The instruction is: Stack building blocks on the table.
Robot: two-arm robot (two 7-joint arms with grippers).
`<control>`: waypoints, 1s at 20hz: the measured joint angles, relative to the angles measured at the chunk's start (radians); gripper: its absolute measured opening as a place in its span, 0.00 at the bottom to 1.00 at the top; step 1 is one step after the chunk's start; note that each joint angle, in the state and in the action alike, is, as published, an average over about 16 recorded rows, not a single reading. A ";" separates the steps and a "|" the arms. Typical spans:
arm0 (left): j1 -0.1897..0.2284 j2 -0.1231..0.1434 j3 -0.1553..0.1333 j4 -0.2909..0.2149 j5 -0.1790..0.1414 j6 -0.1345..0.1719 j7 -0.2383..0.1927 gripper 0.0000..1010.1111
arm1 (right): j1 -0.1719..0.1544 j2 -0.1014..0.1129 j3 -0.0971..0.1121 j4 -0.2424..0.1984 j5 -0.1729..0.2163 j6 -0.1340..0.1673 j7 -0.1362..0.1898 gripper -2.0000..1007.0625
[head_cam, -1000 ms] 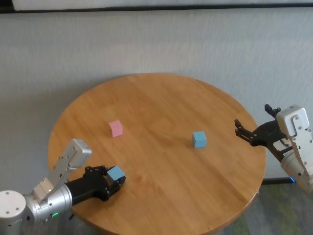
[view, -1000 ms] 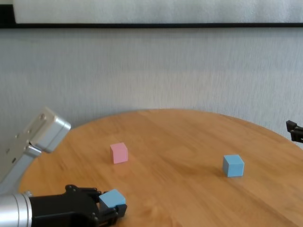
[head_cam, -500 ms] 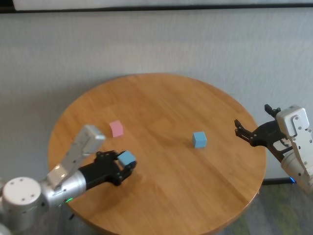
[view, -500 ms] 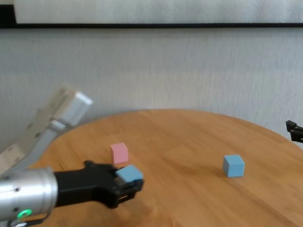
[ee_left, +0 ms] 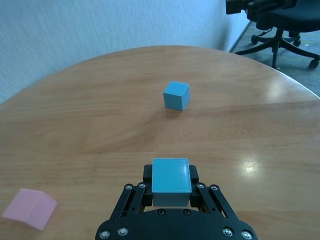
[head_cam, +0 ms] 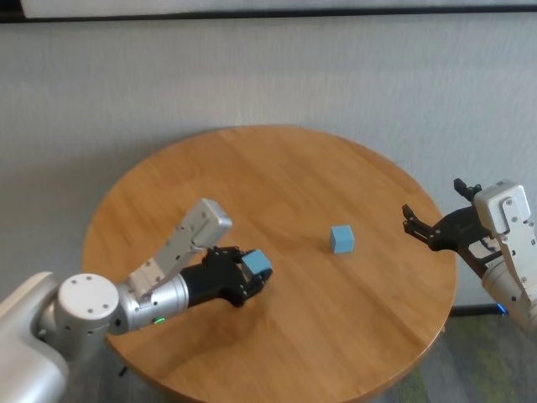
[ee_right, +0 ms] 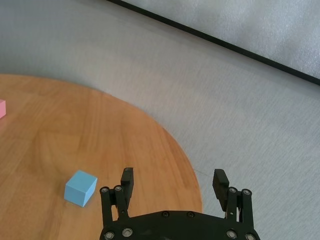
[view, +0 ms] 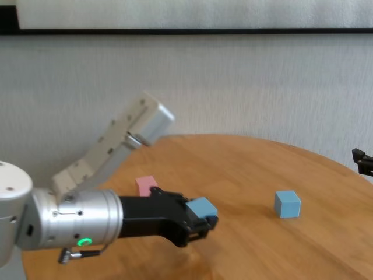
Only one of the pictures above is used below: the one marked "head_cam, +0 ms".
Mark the blue cube block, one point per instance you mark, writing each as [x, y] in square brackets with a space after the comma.
[256, 261]
[342, 240]

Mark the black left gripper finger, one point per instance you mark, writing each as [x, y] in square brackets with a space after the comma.
[253, 287]
[228, 252]

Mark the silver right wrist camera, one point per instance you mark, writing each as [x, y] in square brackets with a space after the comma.
[503, 205]

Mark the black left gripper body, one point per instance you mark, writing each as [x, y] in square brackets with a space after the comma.
[214, 277]

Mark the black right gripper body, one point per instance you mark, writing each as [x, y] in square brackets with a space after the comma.
[461, 231]

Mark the long black wall rail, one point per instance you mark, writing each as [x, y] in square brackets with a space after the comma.
[268, 14]

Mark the white foam board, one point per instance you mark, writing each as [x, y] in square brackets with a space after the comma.
[251, 4]

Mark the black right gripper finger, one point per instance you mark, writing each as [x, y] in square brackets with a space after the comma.
[465, 189]
[417, 231]

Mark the small black table foot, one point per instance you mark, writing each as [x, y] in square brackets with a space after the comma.
[123, 371]

